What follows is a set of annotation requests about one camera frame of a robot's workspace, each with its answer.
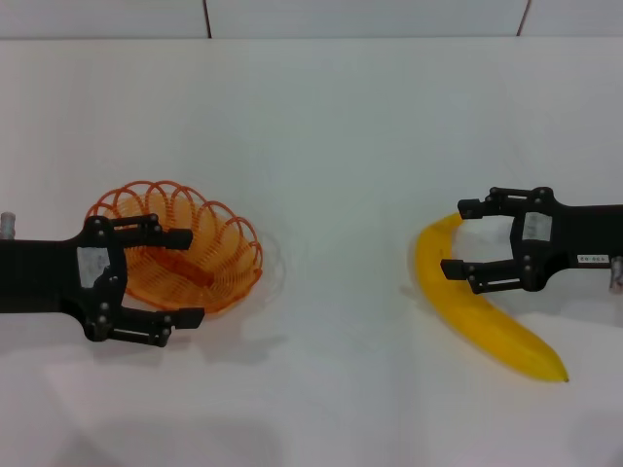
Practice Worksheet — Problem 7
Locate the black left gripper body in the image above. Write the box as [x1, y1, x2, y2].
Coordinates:
[0, 216, 129, 342]

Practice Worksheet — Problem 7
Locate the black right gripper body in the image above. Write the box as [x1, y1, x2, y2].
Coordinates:
[508, 186, 623, 293]

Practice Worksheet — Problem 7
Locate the orange wire basket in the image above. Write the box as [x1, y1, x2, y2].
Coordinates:
[86, 180, 265, 318]

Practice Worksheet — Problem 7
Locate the yellow banana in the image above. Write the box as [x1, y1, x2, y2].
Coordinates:
[413, 211, 571, 384]

